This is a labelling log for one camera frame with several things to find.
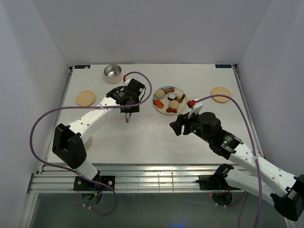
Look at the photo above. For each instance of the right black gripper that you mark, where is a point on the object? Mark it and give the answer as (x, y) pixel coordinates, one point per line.
(182, 119)

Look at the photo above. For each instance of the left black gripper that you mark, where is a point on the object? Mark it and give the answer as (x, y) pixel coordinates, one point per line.
(136, 109)

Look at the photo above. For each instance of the red sausage piece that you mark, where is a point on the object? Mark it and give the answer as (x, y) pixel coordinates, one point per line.
(171, 110)

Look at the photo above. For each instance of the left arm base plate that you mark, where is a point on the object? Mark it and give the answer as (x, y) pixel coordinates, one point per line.
(80, 184)

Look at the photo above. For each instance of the meat piece on bone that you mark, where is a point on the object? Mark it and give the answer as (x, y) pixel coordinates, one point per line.
(168, 90)

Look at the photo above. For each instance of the rice ball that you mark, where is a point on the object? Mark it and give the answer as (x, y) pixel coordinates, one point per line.
(173, 104)
(159, 94)

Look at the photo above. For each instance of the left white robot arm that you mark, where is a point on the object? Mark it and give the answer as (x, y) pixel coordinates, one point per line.
(69, 141)

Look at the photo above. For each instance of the orange carrot slice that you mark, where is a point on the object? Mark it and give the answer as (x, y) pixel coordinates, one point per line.
(158, 103)

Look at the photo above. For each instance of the wooden lid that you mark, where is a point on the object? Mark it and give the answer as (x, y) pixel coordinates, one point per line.
(85, 98)
(220, 94)

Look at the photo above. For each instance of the right blue label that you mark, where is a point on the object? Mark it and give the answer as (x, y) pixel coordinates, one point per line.
(223, 66)

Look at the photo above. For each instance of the seaweed rice block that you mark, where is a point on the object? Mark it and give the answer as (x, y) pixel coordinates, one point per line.
(172, 96)

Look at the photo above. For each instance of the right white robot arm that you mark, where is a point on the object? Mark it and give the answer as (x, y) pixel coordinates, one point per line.
(283, 190)

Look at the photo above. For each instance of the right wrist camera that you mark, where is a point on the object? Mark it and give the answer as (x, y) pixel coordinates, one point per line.
(194, 106)

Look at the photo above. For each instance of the far steel lunch bowl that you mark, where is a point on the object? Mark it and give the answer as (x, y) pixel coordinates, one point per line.
(113, 73)

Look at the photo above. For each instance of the left wooden lid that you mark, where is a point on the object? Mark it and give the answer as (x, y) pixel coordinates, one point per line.
(85, 98)

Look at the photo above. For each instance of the steel lunch bowl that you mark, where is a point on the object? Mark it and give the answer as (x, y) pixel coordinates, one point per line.
(113, 73)
(88, 143)

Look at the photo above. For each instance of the left blue label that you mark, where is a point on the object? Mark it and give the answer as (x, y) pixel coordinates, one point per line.
(82, 67)

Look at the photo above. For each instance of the brown fried shrimp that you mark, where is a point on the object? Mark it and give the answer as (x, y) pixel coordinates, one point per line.
(180, 99)

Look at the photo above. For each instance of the blue label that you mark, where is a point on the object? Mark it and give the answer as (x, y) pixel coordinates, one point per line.
(82, 67)
(223, 66)

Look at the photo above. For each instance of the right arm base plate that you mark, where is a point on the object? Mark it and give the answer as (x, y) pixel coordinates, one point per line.
(212, 182)

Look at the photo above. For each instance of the near steel lunch bowl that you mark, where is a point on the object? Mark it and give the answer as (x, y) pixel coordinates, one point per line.
(88, 143)

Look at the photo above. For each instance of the ceramic food plate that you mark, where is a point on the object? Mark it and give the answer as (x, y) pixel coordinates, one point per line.
(165, 101)

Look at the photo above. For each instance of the right wooden lid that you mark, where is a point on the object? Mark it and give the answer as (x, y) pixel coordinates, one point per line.
(220, 94)

